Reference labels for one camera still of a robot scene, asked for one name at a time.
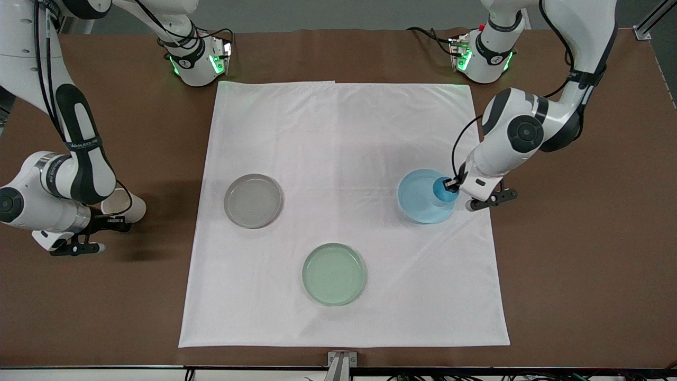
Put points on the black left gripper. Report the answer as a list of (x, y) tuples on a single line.
[(461, 177)]

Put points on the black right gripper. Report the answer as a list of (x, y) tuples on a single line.
[(100, 223)]

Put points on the blue ceramic cup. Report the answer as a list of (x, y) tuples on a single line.
[(441, 194)]

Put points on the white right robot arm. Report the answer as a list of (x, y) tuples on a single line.
[(79, 169)]

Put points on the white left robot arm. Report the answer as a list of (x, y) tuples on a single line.
[(582, 32)]

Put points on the gray ceramic plate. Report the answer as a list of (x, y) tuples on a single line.
[(254, 201)]

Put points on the green ceramic plate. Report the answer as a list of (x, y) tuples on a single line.
[(334, 275)]

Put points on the white cloth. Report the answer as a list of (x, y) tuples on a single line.
[(344, 132)]

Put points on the aluminium table bracket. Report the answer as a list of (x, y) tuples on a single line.
[(341, 365)]

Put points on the aluminium frame profile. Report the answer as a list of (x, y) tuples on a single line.
[(653, 18)]

